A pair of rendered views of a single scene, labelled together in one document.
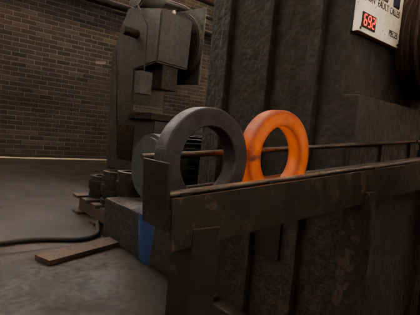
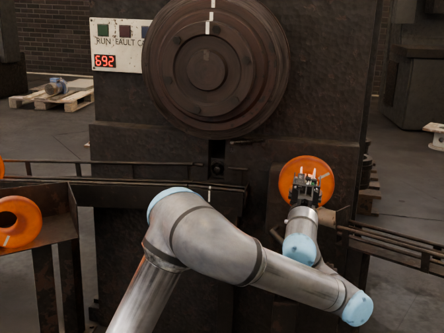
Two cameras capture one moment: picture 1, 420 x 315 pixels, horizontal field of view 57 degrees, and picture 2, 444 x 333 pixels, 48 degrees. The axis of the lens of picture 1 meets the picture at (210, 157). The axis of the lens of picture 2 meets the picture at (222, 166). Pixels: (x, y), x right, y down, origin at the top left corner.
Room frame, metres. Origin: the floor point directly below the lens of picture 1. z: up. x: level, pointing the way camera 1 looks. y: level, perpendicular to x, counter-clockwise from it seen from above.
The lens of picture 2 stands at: (0.41, -2.08, 1.32)
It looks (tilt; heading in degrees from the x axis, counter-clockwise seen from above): 19 degrees down; 51
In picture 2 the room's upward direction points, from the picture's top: 2 degrees clockwise
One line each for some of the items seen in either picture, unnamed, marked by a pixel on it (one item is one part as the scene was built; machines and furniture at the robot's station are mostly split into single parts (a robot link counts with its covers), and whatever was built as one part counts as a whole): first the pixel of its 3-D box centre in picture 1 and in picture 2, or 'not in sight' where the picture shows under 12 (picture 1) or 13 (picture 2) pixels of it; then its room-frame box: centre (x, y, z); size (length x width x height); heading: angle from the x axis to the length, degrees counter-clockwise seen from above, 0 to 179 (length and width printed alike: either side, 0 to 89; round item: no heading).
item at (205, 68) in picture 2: not in sight; (207, 69); (1.30, -0.88, 1.11); 0.28 x 0.06 x 0.28; 131
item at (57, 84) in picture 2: not in sight; (60, 85); (2.56, 3.80, 0.25); 0.40 x 0.24 x 0.22; 41
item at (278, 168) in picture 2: not in sight; (279, 198); (1.54, -0.99, 0.68); 0.11 x 0.08 x 0.24; 41
